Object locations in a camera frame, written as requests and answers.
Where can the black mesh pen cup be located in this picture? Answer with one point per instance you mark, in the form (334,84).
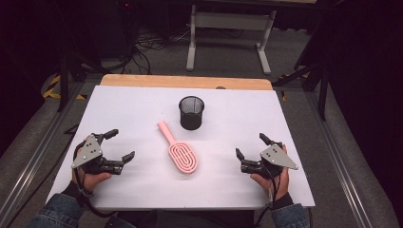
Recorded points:
(191,120)

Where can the pink hairbrush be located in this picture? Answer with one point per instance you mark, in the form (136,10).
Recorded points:
(183,158)

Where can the person's right hand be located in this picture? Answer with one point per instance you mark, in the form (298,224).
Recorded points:
(278,185)

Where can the black metal stand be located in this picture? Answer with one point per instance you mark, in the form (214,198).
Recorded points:
(323,95)
(63,82)

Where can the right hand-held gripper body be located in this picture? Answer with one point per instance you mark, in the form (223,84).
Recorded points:
(275,156)

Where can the aluminium floor rail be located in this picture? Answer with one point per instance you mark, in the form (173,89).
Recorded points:
(342,177)
(31,164)

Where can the yellow black hazard tape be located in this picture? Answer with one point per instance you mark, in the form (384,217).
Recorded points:
(50,91)

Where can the person's left hand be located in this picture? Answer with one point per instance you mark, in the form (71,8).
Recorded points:
(90,181)

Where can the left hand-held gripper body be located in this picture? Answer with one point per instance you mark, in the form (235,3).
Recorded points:
(87,153)

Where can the white metal table frame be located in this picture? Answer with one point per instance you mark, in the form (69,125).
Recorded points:
(228,20)

